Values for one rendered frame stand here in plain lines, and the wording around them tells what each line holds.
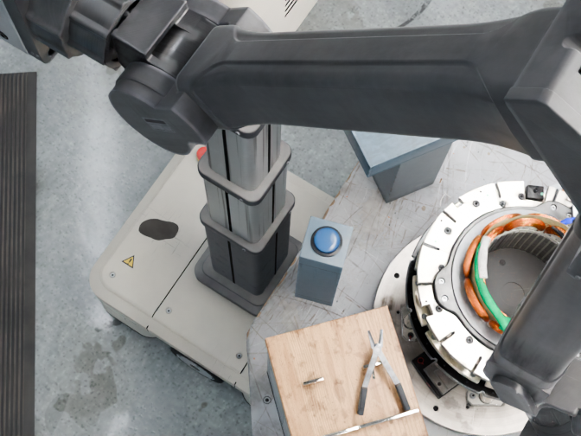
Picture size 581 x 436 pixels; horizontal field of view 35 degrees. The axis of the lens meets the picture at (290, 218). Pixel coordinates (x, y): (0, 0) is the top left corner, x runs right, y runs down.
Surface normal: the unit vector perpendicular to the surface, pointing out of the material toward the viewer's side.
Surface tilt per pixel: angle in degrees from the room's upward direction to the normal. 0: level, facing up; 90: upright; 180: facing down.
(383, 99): 87
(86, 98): 0
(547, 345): 90
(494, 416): 0
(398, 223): 0
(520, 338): 87
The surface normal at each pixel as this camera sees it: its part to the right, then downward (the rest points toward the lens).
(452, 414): 0.03, -0.33
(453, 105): -0.61, 0.75
